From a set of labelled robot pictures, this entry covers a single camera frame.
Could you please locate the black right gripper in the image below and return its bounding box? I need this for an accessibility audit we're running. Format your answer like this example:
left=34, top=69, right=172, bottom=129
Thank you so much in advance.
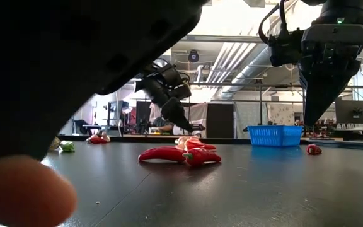
left=297, top=23, right=363, bottom=128

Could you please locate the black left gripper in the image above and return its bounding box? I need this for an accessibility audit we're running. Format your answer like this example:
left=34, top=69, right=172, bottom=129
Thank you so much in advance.
left=134, top=59, right=194, bottom=133

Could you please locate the red chili pepper toy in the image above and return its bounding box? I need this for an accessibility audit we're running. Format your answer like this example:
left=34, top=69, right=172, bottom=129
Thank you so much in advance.
left=186, top=138, right=217, bottom=151
left=182, top=147, right=222, bottom=168
left=137, top=146, right=188, bottom=164
left=306, top=143, right=323, bottom=156

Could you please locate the person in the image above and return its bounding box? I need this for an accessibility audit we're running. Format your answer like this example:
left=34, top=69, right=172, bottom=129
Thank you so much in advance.
left=151, top=115, right=182, bottom=136

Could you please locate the black computer monitor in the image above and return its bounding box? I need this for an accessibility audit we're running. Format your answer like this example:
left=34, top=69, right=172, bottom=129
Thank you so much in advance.
left=335, top=100, right=363, bottom=125

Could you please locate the black backdrop panel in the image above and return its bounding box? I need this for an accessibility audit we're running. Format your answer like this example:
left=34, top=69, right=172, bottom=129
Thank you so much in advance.
left=205, top=103, right=235, bottom=139

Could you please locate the white floral curtain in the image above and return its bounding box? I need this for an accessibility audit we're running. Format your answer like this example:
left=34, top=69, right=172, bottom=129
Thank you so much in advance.
left=266, top=103, right=296, bottom=126

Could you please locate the round black dome device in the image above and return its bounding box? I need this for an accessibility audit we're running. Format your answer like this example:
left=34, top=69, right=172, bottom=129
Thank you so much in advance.
left=187, top=49, right=200, bottom=63

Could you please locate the blue plastic basket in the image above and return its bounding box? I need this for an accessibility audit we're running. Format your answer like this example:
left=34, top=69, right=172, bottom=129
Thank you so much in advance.
left=246, top=125, right=304, bottom=148

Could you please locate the grey patterned curtain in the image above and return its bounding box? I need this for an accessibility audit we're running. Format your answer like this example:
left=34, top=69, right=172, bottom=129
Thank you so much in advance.
left=234, top=102, right=267, bottom=139

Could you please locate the blurred black object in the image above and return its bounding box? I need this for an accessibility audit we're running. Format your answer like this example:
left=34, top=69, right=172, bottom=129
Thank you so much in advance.
left=0, top=0, right=209, bottom=165

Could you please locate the blurred orange round object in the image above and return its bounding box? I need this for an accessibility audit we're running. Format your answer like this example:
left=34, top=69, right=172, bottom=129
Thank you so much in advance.
left=0, top=154, right=78, bottom=227

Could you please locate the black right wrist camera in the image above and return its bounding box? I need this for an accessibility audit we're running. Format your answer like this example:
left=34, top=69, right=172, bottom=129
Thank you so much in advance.
left=267, top=28, right=305, bottom=67

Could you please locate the silver ventilation duct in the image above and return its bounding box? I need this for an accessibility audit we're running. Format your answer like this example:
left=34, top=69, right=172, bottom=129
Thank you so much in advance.
left=221, top=45, right=274, bottom=101

